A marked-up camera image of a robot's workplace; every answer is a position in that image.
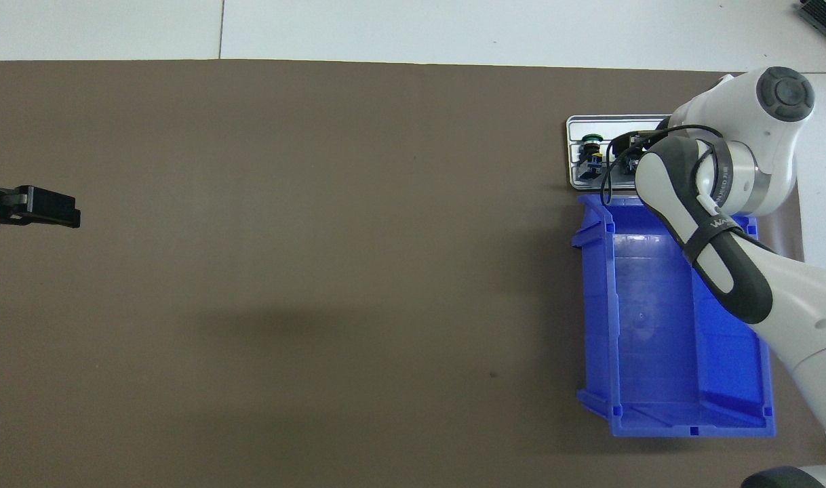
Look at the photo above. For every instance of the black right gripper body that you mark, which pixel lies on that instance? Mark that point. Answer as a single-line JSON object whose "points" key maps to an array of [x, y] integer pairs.
{"points": [[642, 144]]}

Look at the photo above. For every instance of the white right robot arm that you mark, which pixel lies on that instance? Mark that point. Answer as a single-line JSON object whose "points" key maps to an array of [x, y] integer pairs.
{"points": [[779, 149]]}

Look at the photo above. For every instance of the silver metal tray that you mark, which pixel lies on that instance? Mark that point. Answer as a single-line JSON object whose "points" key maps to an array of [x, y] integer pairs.
{"points": [[620, 123]]}

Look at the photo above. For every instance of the blue plastic storage bin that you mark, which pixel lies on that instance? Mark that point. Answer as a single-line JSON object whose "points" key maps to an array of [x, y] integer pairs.
{"points": [[650, 339]]}

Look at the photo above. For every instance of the brown table mat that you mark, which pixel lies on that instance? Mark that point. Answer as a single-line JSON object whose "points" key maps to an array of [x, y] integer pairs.
{"points": [[318, 271]]}

